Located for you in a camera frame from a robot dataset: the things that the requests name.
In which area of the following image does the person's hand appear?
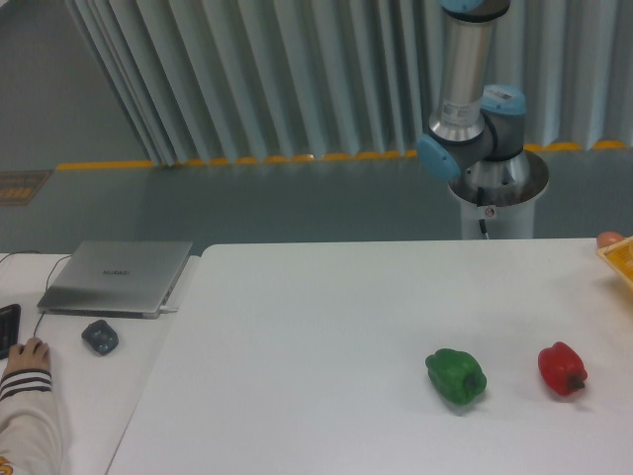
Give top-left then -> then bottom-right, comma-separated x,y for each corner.
3,337 -> 51,376

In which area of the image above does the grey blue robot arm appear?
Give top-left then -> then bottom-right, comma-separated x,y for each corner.
416,1 -> 525,181

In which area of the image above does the cream striped sleeve forearm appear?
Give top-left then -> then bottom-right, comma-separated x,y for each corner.
1,369 -> 63,474

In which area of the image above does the black keyboard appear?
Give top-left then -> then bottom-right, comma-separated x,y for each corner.
0,304 -> 22,360

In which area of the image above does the silver laptop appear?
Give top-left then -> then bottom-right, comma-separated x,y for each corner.
38,240 -> 193,319

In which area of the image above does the white folding screen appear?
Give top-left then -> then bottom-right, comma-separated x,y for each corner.
67,1 -> 632,166

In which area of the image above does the green bell pepper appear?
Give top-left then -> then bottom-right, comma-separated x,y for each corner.
424,348 -> 488,406

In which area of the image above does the red bell pepper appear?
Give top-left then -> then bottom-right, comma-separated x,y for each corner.
537,341 -> 588,397

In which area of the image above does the orange round fruit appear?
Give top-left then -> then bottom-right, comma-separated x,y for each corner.
596,231 -> 624,248

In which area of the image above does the yellow basket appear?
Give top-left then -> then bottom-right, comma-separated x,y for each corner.
597,237 -> 633,289

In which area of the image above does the black mouse cable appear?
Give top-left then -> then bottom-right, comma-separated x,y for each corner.
0,249 -> 75,342

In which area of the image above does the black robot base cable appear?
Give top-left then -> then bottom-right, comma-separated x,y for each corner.
476,186 -> 492,240

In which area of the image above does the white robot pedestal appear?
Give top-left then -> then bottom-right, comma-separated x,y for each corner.
449,150 -> 550,239

